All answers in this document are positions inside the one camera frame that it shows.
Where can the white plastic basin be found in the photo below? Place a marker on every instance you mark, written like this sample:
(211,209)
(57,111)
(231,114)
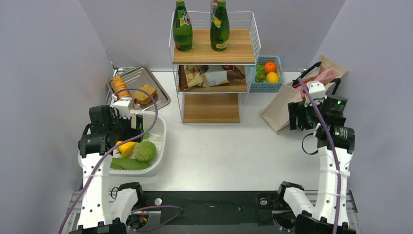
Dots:
(139,136)

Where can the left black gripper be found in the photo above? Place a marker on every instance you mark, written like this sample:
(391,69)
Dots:
(131,132)

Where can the pink plastic grocery bag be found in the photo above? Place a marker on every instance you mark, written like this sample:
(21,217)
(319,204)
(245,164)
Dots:
(324,77)

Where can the right green glass bottle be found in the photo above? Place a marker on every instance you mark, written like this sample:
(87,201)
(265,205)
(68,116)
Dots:
(219,27)

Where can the orange fruit in basket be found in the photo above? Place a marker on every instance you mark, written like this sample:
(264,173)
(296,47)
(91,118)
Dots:
(270,67)

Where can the yellow bell pepper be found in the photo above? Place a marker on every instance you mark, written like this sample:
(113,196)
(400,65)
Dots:
(127,149)

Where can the metal tray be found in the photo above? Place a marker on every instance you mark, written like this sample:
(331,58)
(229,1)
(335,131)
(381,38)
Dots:
(136,78)

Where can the green cabbage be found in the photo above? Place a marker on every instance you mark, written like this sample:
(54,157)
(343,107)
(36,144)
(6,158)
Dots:
(145,151)

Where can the blue plastic basket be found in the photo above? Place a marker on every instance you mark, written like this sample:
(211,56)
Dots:
(265,86)

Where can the green leafy vegetable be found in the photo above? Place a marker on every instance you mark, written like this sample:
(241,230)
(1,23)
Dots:
(127,164)

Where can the green glass bottle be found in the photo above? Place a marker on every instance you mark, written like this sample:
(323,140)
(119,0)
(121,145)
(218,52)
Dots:
(219,27)
(181,27)

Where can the beige canvas tote bag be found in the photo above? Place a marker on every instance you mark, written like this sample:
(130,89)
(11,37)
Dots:
(276,113)

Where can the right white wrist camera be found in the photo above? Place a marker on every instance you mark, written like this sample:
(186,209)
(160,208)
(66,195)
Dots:
(315,90)

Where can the white brown snack bag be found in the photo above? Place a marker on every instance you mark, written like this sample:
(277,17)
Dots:
(203,76)

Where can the left green glass bottle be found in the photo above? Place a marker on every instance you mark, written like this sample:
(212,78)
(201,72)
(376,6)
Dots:
(181,27)

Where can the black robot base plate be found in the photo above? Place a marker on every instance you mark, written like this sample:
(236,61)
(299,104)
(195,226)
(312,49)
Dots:
(221,208)

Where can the yellow lemon in basket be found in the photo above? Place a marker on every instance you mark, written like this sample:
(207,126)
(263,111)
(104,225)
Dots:
(272,77)

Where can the green grapes bunch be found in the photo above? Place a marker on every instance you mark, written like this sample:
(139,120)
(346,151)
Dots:
(260,73)

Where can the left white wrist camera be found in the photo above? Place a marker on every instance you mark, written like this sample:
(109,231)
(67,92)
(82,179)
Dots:
(123,106)

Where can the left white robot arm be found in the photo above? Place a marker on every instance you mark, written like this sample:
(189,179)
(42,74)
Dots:
(95,215)

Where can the white wire shelf rack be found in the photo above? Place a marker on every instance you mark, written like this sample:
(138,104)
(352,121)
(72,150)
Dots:
(222,103)

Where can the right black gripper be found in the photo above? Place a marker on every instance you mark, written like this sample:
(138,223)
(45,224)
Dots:
(296,109)

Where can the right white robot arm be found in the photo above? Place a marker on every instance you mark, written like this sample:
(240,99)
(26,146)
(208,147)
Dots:
(335,148)

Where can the slice of brown bread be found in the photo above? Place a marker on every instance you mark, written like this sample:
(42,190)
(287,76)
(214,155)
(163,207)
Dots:
(142,98)

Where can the stack of round crackers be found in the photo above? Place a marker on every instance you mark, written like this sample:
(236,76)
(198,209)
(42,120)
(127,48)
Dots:
(119,84)

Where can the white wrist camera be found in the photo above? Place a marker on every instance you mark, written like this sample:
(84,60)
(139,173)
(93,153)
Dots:
(123,106)
(315,90)

